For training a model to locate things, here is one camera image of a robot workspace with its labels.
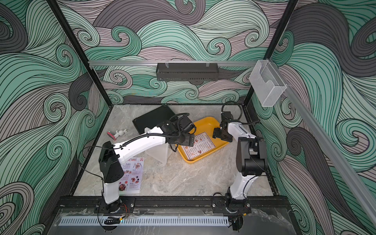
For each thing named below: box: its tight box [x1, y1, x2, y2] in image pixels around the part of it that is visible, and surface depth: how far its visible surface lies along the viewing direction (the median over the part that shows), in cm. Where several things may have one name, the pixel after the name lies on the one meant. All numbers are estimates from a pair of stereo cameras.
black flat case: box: [132, 104, 175, 135], surface depth 109 cm
